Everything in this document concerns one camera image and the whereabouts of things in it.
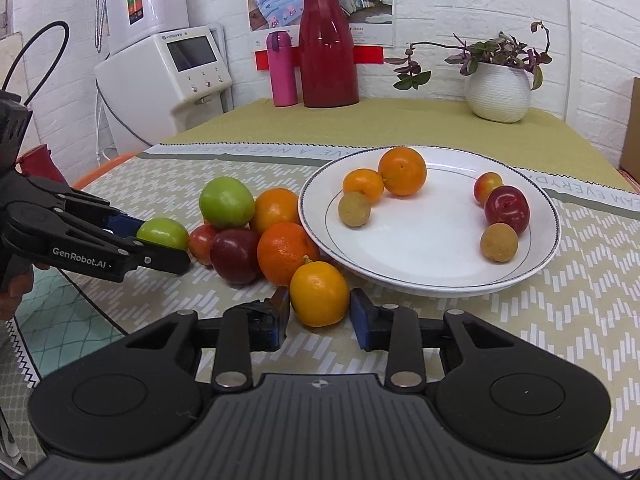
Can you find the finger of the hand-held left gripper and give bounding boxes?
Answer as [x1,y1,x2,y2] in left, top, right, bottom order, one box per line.
[35,209,192,284]
[27,175,147,237]

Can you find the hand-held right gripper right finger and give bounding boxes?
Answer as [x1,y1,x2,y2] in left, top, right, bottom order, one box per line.
[349,287,521,394]

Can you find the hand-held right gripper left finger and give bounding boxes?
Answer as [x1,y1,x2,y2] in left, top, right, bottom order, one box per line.
[120,287,292,394]

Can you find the yellow orange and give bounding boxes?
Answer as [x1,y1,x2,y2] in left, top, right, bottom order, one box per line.
[289,260,350,328]

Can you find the small green apple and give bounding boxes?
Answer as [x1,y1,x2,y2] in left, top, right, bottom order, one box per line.
[136,217,190,252]

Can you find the dark orange tangerine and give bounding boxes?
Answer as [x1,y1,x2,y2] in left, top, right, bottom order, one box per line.
[257,222,321,287]

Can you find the small red apple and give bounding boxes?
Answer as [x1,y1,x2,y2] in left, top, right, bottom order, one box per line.
[188,224,218,266]

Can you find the dark red plum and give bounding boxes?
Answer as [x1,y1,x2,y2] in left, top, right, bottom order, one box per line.
[484,185,531,237]
[210,228,262,285]

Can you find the white plate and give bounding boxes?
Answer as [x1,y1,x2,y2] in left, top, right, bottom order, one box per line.
[298,146,562,297]

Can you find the large green apple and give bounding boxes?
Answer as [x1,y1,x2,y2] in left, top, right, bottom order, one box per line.
[199,176,256,228]

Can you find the small orange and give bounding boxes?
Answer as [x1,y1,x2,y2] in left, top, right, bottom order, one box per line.
[342,169,385,206]

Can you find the big orange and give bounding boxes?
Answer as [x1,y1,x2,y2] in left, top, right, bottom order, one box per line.
[378,146,427,197]

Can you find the yellow red plum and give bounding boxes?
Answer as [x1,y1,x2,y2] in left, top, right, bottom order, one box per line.
[473,172,504,206]

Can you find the person's left hand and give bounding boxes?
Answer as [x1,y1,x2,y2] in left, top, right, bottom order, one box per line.
[0,260,37,322]

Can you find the orange chair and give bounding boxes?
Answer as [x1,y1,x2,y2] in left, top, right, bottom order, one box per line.
[70,152,138,191]

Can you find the red pitcher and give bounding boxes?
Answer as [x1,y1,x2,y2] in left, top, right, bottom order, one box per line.
[15,144,68,186]

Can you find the white water dispenser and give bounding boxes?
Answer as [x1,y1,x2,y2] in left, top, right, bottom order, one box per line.
[94,24,233,155]

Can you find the chevron patterned tablecloth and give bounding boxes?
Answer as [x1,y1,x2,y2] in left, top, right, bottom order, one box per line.
[15,144,640,476]

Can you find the olive green table mat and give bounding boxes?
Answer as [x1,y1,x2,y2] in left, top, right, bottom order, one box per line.
[160,97,626,181]

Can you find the pink bottle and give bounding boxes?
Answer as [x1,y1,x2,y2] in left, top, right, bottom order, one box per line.
[265,31,297,107]

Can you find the potted plant white pot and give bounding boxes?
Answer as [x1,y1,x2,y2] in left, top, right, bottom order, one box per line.
[384,21,553,123]

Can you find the red thermos jug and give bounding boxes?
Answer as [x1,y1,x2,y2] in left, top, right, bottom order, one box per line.
[299,0,360,109]

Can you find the brown cardboard box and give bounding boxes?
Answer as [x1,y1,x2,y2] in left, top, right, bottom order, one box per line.
[619,76,640,173]

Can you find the black cable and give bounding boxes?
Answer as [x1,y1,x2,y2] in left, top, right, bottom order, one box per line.
[0,21,71,95]

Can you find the grey hose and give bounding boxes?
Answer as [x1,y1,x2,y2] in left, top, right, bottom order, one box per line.
[95,0,113,53]

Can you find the red wall strip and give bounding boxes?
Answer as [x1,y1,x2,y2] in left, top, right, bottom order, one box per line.
[255,45,386,71]

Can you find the wall poster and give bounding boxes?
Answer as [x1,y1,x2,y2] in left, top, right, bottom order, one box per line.
[245,0,395,51]

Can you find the white wall conduit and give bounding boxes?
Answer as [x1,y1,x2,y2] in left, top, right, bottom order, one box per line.
[559,0,573,123]

